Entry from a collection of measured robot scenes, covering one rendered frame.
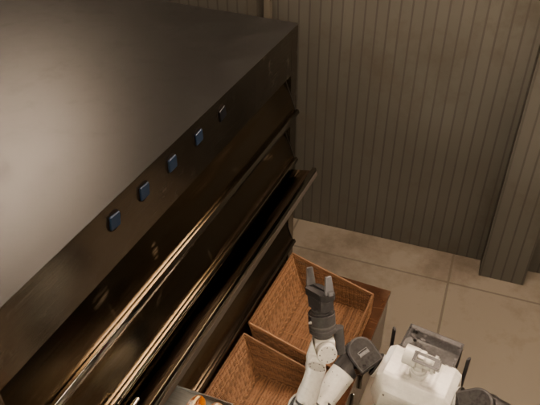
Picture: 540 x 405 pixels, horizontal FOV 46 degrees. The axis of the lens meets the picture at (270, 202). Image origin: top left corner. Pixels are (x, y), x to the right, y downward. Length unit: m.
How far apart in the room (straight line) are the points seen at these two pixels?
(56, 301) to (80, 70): 1.07
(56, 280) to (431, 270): 3.40
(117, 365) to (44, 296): 0.52
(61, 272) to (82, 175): 0.34
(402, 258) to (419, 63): 1.46
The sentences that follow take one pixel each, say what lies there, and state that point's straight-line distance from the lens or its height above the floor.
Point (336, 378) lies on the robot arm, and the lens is 2.27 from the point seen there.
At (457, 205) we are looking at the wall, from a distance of 4.59.
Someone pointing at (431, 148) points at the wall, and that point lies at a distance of 4.37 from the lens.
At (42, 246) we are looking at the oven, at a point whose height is 2.10.
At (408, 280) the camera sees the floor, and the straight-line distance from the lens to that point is 4.58.
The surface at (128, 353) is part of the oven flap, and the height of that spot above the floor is 1.53.
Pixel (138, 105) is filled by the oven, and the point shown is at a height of 2.10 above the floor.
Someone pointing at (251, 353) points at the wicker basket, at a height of 0.73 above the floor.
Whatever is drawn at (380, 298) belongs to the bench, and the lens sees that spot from 3.61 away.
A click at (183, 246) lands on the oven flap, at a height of 1.73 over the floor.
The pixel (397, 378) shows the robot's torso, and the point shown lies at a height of 1.40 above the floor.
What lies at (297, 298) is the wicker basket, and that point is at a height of 0.61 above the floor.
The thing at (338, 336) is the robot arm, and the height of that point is 1.56.
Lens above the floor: 3.16
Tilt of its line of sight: 38 degrees down
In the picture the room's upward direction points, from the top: straight up
